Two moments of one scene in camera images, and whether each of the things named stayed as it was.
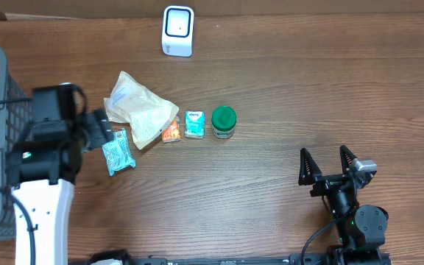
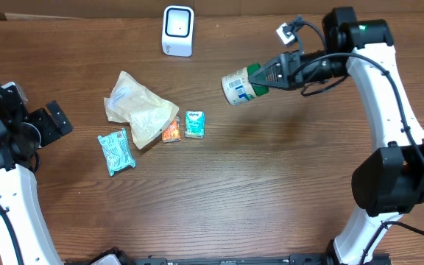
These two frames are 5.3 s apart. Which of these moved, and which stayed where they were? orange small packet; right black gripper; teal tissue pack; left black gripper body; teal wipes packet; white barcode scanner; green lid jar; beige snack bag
Moved: left black gripper body; right black gripper; green lid jar
Stayed: beige snack bag; teal wipes packet; orange small packet; white barcode scanner; teal tissue pack
